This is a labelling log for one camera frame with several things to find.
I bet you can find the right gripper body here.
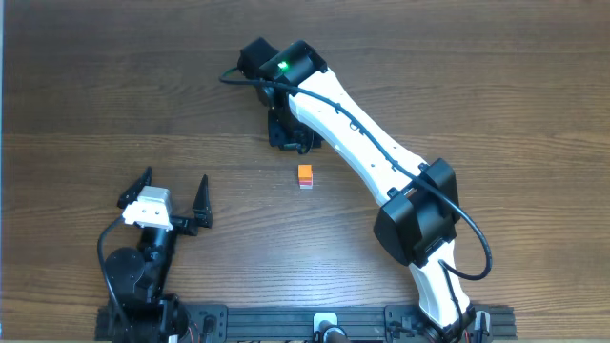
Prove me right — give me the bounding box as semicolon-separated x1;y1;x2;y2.
267;108;324;155

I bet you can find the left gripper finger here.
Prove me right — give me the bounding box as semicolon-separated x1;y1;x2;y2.
191;172;214;230
116;165;154;211

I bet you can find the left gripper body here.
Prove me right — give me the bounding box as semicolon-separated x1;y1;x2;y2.
169;213;214;237

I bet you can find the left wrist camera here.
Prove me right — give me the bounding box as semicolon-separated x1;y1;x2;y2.
121;185;174;232

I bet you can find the mounting rail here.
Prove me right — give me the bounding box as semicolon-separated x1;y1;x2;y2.
94;303;519;343

